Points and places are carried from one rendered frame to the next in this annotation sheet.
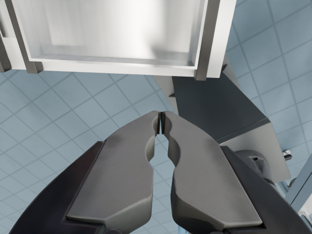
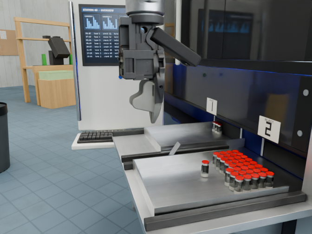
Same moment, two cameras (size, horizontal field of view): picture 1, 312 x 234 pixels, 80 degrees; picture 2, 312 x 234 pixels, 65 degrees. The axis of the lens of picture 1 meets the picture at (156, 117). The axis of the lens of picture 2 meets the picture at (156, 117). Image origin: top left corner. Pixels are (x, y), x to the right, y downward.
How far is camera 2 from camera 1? 54 cm
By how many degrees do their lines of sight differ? 86
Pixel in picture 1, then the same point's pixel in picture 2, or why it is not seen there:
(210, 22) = (185, 212)
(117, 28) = (159, 188)
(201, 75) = (148, 219)
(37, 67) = (127, 165)
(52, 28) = (148, 171)
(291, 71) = not seen: outside the picture
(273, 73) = not seen: outside the picture
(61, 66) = (128, 175)
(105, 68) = (133, 187)
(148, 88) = not seen: outside the picture
